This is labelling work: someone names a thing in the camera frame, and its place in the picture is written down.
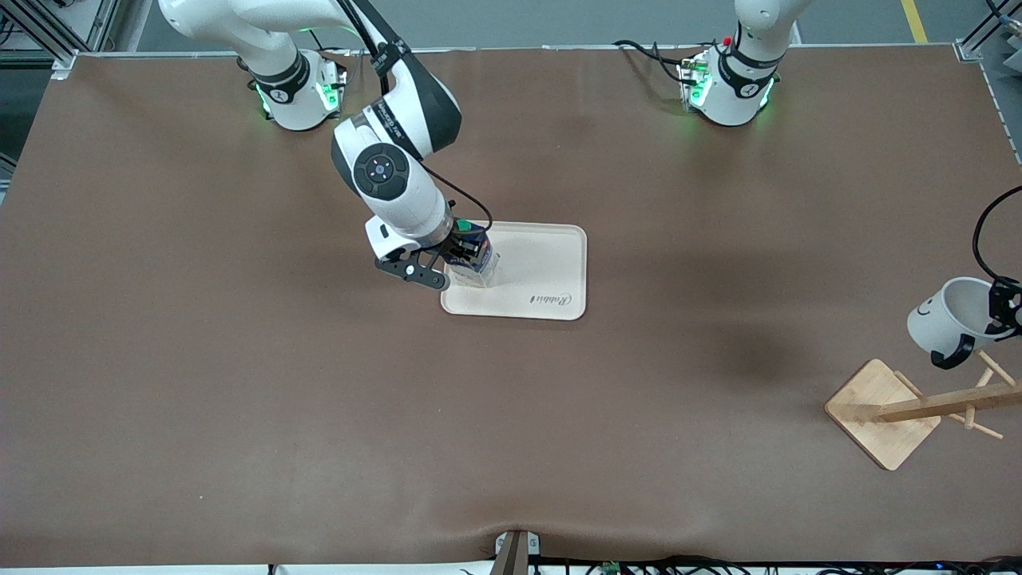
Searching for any blue milk carton green cap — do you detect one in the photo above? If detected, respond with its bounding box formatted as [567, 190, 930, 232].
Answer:
[444, 220, 501, 289]

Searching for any white cup black handle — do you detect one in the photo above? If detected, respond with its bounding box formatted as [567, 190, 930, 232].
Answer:
[907, 276, 999, 371]

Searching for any wooden cup rack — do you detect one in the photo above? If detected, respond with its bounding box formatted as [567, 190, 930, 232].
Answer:
[824, 348, 1022, 472]

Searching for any cream rabbit print tray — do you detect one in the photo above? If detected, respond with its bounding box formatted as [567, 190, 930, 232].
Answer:
[440, 220, 588, 322]

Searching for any black right arm base cable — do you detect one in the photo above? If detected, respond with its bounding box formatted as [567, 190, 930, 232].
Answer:
[307, 30, 354, 61]

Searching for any black arm base cable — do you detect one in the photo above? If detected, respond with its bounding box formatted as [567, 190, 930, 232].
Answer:
[613, 38, 702, 85]
[307, 30, 354, 61]

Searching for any aluminium frame post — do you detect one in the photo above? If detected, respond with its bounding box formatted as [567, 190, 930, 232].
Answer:
[954, 0, 1022, 63]
[0, 0, 121, 81]

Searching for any black left arm base cable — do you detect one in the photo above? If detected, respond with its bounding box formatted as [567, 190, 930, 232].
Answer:
[613, 38, 702, 85]

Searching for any grey table edge camera mount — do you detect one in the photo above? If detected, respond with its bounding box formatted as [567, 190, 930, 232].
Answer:
[493, 529, 542, 575]

